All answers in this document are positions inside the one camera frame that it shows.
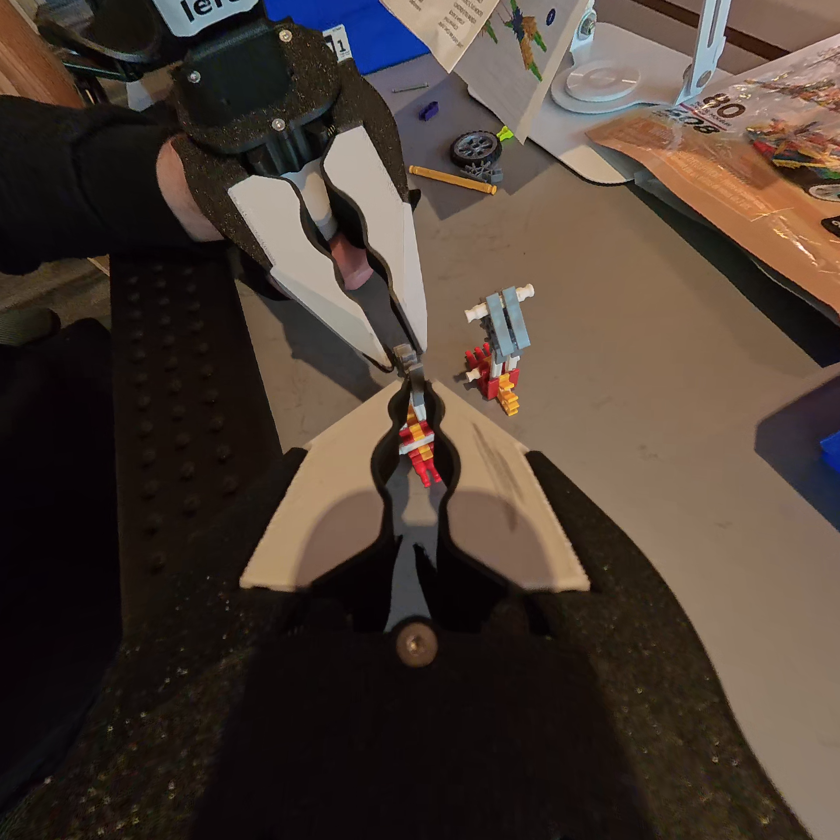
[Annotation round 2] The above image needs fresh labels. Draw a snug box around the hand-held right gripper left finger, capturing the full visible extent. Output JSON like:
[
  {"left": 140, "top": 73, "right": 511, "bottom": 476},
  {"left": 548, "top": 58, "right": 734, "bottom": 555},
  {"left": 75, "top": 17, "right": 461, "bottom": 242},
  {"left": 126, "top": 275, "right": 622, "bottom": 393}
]
[{"left": 239, "top": 379, "right": 421, "bottom": 592}]

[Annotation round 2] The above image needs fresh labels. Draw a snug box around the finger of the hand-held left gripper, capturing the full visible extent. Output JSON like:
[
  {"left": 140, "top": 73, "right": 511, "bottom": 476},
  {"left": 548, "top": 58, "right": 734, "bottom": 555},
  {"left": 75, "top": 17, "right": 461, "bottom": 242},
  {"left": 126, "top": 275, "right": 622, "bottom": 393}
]
[
  {"left": 227, "top": 172, "right": 396, "bottom": 374},
  {"left": 322, "top": 123, "right": 429, "bottom": 363}
]

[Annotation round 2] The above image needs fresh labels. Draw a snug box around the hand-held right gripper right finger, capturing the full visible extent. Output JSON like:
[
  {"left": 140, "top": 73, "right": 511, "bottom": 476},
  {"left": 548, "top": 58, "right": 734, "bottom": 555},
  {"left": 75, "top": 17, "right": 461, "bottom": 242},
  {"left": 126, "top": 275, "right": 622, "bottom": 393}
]
[{"left": 423, "top": 379, "right": 592, "bottom": 597}]

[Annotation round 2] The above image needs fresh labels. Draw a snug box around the small red yellow toy assembly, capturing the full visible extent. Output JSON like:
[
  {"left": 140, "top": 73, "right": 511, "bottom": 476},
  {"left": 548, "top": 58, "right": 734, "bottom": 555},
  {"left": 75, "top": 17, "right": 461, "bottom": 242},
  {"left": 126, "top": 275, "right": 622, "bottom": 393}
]
[{"left": 397, "top": 387, "right": 442, "bottom": 488}]

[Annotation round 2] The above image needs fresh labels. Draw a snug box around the yellow toy rod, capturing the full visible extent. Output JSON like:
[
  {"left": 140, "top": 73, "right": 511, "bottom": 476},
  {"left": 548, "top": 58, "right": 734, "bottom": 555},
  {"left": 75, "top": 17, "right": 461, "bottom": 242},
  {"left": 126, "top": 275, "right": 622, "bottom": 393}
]
[{"left": 408, "top": 164, "right": 497, "bottom": 196}]

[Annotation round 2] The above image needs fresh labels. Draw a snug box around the black toy wheel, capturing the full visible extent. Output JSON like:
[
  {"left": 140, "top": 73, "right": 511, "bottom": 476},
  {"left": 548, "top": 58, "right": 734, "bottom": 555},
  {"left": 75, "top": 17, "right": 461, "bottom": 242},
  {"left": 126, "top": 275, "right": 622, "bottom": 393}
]
[{"left": 449, "top": 130, "right": 503, "bottom": 168}]

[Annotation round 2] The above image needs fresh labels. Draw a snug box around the blue white-labelled plastic bin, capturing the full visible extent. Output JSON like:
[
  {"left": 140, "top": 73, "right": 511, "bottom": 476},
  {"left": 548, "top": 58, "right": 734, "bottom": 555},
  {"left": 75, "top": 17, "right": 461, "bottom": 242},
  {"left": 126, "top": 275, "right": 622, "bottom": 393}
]
[{"left": 262, "top": 0, "right": 431, "bottom": 76}]

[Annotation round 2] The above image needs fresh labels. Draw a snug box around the grey-topped red yellow toy assembly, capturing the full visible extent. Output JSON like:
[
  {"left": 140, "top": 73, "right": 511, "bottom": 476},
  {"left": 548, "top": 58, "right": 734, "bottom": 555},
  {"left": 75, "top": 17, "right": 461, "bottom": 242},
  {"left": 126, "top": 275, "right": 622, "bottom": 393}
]
[{"left": 462, "top": 283, "right": 536, "bottom": 416}]

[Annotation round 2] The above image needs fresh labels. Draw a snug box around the black dimpled plastic panel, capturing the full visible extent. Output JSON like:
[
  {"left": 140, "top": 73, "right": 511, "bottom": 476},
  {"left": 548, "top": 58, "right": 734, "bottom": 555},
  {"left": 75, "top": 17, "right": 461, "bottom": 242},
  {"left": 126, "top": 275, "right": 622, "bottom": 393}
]
[{"left": 108, "top": 252, "right": 293, "bottom": 624}]

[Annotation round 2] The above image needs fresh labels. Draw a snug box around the orange toy parts bag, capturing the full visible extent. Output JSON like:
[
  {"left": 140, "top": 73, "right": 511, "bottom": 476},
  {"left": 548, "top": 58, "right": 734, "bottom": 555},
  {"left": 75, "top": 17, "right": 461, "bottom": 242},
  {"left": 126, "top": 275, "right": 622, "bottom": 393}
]
[{"left": 586, "top": 49, "right": 840, "bottom": 309}]

